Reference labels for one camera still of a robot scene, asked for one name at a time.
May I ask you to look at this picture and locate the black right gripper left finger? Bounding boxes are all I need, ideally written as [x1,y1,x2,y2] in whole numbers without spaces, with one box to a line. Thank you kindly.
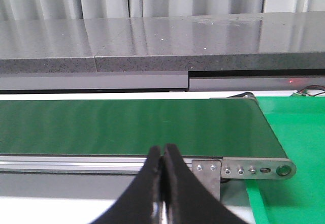
[93,146,162,223]

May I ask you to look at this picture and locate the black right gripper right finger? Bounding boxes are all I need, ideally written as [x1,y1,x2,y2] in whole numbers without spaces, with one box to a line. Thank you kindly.
[163,144,245,223]

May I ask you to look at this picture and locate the green conveyor belt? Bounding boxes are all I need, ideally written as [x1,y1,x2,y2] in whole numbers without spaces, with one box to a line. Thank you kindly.
[1,98,286,158]

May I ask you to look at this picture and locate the green mat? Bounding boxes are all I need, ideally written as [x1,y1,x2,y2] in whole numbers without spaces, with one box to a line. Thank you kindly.
[246,97,324,223]

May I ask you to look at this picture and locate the grey stone counter slab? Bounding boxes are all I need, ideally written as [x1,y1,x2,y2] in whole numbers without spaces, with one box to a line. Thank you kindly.
[1,12,324,93]

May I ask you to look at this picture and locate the metal conveyor support bracket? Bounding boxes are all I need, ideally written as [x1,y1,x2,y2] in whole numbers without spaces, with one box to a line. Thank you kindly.
[191,159,221,200]

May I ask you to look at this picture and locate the aluminium conveyor frame rail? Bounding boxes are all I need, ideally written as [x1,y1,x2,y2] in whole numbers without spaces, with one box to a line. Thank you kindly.
[1,155,296,180]

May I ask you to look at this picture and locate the red and black wires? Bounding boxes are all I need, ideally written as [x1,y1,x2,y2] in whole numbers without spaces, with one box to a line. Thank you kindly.
[291,84,325,98]

